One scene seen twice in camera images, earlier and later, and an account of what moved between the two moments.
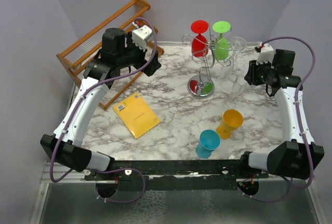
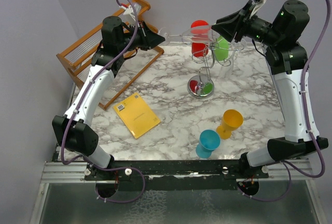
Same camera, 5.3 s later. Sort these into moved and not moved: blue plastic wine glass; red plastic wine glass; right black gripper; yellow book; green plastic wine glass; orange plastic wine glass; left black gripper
Moved: right black gripper; left black gripper
Not moved: green plastic wine glass; orange plastic wine glass; blue plastic wine glass; red plastic wine glass; yellow book
